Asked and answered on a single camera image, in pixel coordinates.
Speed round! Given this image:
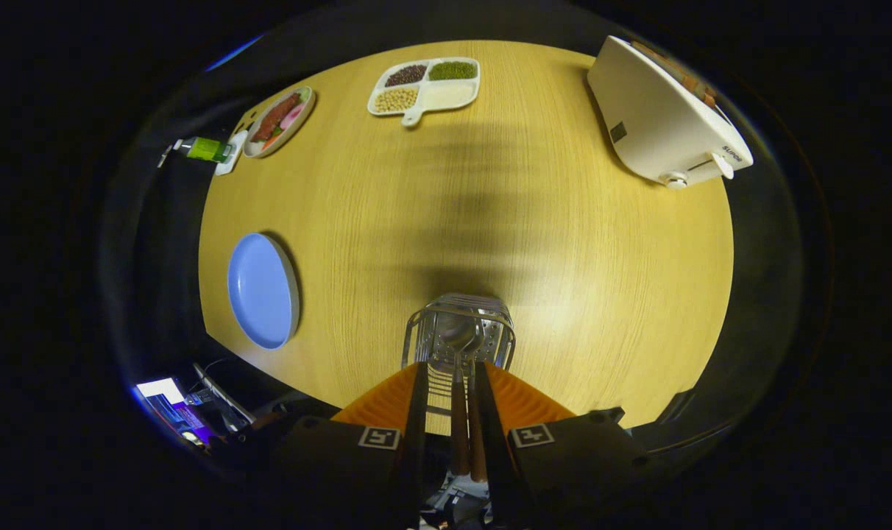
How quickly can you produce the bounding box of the green drink bottle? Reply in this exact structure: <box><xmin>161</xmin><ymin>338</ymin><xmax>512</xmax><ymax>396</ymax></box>
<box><xmin>172</xmin><ymin>137</ymin><xmax>235</xmax><ymax>163</ymax></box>

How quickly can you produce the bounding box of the blue round plate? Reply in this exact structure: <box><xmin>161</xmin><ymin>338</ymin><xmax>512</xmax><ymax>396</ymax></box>
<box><xmin>227</xmin><ymin>232</ymin><xmax>301</xmax><ymax>350</ymax></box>

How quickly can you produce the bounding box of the white divided bean tray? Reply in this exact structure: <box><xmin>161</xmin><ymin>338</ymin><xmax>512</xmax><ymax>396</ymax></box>
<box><xmin>367</xmin><ymin>57</ymin><xmax>481</xmax><ymax>127</ymax></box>

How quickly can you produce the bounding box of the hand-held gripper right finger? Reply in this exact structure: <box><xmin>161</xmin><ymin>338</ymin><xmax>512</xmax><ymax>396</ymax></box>
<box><xmin>475</xmin><ymin>361</ymin><xmax>653</xmax><ymax>527</ymax></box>

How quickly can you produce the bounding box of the metal wire cutlery basket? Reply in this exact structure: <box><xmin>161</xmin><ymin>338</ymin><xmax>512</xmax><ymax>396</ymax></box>
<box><xmin>402</xmin><ymin>293</ymin><xmax>517</xmax><ymax>437</ymax></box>

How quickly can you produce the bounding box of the white toaster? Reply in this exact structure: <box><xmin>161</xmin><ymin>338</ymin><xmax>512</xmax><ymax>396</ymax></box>
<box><xmin>587</xmin><ymin>35</ymin><xmax>754</xmax><ymax>191</ymax></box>

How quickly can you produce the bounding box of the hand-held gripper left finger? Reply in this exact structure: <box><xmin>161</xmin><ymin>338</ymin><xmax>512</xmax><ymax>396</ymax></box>
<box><xmin>273</xmin><ymin>361</ymin><xmax>428</xmax><ymax>530</ymax></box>

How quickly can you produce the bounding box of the wooden-handled metal spoon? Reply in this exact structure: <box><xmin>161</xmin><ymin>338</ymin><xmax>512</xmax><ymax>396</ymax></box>
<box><xmin>440</xmin><ymin>317</ymin><xmax>484</xmax><ymax>477</ymax></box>

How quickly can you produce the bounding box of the lit computer screen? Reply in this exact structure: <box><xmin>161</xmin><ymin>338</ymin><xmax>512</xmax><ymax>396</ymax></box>
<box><xmin>133</xmin><ymin>377</ymin><xmax>211</xmax><ymax>446</ymax></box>

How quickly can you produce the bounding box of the white laptop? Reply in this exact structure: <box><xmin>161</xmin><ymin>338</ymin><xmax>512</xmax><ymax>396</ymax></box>
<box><xmin>194</xmin><ymin>362</ymin><xmax>255</xmax><ymax>431</ymax></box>

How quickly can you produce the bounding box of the white square coaster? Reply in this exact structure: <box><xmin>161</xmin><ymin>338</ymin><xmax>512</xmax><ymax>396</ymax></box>
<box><xmin>215</xmin><ymin>131</ymin><xmax>248</xmax><ymax>177</ymax></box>

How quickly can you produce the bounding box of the plate of toy food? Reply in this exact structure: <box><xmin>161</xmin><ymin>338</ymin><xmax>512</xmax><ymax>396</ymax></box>
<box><xmin>243</xmin><ymin>85</ymin><xmax>316</xmax><ymax>159</ymax></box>

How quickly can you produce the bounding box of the brown bread slice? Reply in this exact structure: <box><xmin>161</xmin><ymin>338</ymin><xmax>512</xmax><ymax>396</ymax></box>
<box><xmin>632</xmin><ymin>40</ymin><xmax>718</xmax><ymax>110</ymax></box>

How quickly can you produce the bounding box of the wooden-handled metal fork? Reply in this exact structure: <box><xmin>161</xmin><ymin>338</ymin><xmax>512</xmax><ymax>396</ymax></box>
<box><xmin>467</xmin><ymin>324</ymin><xmax>502</xmax><ymax>484</ymax></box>

